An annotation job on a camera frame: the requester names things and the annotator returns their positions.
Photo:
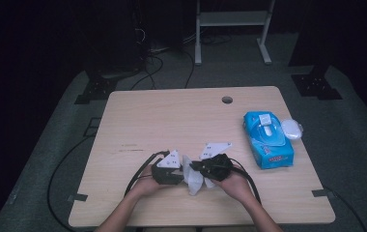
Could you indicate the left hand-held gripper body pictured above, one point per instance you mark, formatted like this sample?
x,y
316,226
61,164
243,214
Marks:
x,y
168,161

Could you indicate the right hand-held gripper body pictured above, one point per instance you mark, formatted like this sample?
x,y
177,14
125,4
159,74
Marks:
x,y
218,167

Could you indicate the white wet wipe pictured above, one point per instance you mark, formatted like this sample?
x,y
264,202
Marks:
x,y
193,183

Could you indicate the blue wet wipes pack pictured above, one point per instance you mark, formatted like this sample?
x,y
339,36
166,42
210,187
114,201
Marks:
x,y
268,148

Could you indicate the person's right hand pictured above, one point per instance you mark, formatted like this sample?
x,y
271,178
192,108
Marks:
x,y
236,187

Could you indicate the person's left hand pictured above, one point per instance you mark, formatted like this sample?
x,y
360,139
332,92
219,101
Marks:
x,y
146,187

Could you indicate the grey tape strip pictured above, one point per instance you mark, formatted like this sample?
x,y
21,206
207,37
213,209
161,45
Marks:
x,y
12,195
321,193
78,197

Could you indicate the black stand base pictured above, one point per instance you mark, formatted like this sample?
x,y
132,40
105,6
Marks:
x,y
98,90
315,86

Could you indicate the dark equipment rack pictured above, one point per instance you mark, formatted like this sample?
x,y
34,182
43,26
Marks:
x,y
114,38

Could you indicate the white metal stand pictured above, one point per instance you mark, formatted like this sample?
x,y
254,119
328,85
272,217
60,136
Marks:
x,y
233,18

